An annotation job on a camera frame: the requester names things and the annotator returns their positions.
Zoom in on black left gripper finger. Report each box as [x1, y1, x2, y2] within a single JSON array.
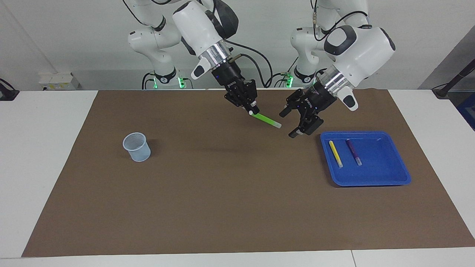
[[279, 90, 308, 118], [289, 111, 323, 138]]

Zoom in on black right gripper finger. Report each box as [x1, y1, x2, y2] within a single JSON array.
[[243, 80, 260, 115], [225, 91, 250, 113]]

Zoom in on green highlighter pen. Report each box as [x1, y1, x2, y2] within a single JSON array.
[[249, 111, 282, 129]]

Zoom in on yellow highlighter pen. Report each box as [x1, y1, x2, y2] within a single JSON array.
[[329, 140, 344, 168]]

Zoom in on purple highlighter pen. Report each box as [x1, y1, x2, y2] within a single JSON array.
[[346, 139, 363, 166]]

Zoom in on blue plastic tray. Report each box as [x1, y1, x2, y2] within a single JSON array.
[[320, 131, 412, 187]]

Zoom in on brown table mat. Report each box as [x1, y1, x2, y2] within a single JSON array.
[[22, 88, 475, 257]]

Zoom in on pale blue mesh pen cup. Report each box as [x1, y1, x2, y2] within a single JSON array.
[[122, 132, 151, 162]]

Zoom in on black stand pole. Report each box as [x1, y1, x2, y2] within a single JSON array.
[[432, 59, 475, 99]]

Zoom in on blue crate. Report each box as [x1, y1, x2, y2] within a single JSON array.
[[456, 93, 475, 131]]

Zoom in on black table clamp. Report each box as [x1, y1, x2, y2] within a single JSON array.
[[0, 79, 20, 101]]

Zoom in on black left arm base cable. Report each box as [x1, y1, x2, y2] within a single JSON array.
[[274, 56, 297, 88]]

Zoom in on white wall socket box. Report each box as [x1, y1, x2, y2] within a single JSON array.
[[39, 72, 79, 90]]

